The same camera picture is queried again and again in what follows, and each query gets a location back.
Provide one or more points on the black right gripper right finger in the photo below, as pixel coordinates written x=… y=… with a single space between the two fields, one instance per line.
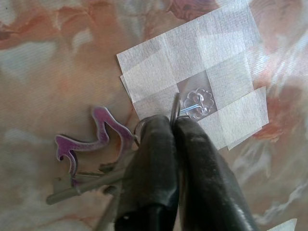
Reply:
x=204 y=187

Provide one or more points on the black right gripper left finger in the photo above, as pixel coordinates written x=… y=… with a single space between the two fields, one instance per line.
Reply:
x=154 y=173

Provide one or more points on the clear adhesive flower hook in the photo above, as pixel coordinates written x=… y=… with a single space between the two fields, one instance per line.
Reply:
x=198 y=101

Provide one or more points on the key bunch with purple charm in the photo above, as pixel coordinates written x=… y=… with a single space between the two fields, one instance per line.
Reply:
x=101 y=125

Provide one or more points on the white paper tape strip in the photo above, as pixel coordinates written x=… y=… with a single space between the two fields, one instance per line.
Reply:
x=240 y=120
x=149 y=89
x=192 y=43
x=228 y=79

